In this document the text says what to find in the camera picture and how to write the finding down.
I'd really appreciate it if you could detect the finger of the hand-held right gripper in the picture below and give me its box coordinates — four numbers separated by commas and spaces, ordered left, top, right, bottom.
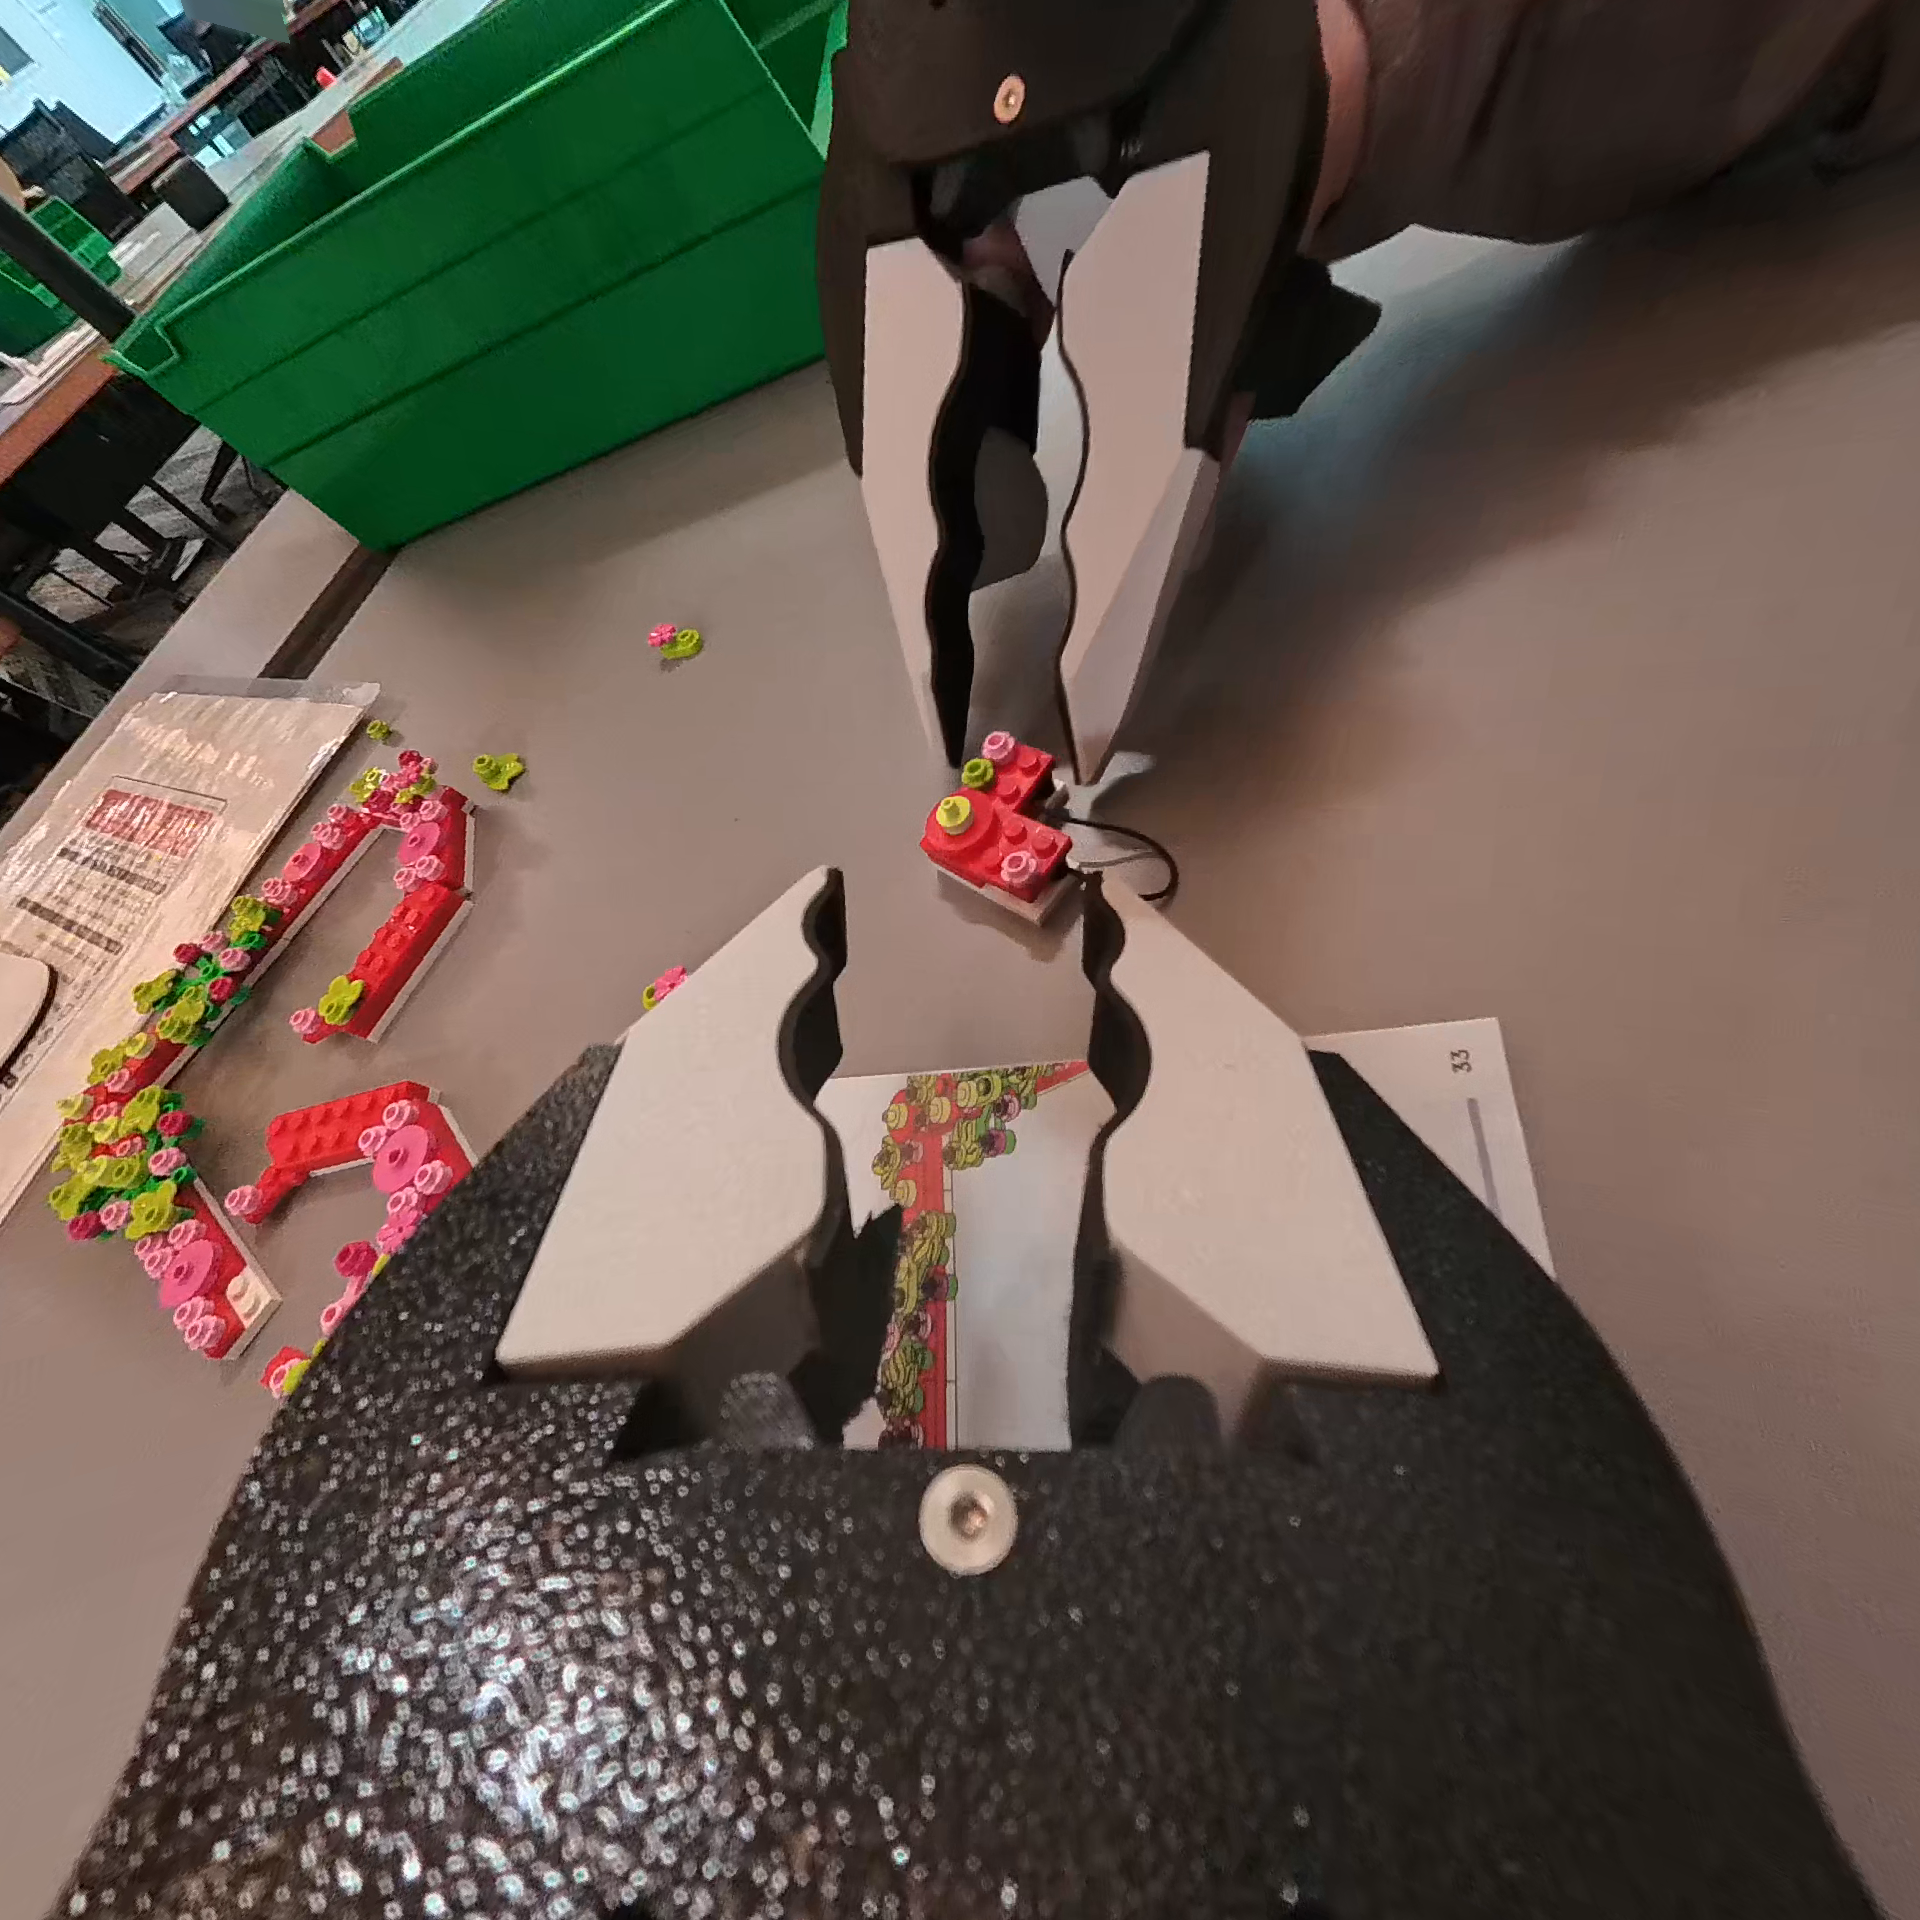
1035, 147, 1220, 792
864, 230, 1052, 771

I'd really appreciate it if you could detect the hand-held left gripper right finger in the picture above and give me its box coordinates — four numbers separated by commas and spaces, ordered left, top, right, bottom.
1078, 873, 1445, 1390

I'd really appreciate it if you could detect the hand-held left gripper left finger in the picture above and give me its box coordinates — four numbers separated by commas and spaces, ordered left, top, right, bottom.
492, 864, 851, 1384

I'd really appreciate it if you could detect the red corner lego with string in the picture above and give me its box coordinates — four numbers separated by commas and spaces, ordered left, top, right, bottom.
920, 729, 1182, 921

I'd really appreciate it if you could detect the person's right forearm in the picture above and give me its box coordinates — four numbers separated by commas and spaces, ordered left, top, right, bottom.
1302, 0, 1920, 269

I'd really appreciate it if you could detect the lego instruction booklet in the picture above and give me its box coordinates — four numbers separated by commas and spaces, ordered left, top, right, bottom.
817, 1016, 1558, 1453

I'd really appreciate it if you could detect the clear bag with paper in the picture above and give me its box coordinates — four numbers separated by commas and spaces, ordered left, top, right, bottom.
0, 681, 384, 1224

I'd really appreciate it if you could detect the green storage bin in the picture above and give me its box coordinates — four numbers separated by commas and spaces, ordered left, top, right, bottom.
0, 193, 129, 355

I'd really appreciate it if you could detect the black metal pole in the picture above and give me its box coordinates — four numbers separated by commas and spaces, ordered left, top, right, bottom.
0, 191, 140, 345

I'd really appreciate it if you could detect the small lego heart frame segment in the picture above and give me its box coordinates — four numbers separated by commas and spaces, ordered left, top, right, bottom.
225, 1079, 480, 1400

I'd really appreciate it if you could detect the large lego heart frame segment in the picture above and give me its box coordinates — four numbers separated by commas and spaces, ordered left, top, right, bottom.
52, 750, 480, 1363

